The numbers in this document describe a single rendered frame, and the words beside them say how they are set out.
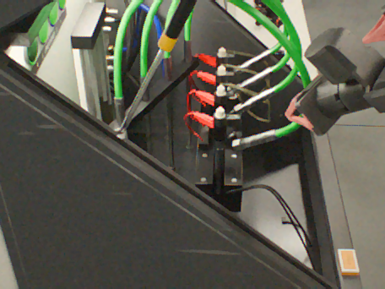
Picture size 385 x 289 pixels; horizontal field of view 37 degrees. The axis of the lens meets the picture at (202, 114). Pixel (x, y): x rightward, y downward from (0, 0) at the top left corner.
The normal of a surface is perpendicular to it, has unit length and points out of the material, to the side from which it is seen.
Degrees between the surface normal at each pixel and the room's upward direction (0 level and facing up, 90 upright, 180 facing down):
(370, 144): 0
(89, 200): 90
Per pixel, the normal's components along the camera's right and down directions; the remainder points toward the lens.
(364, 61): 0.43, -0.16
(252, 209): 0.00, -0.81
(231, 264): -0.04, 0.59
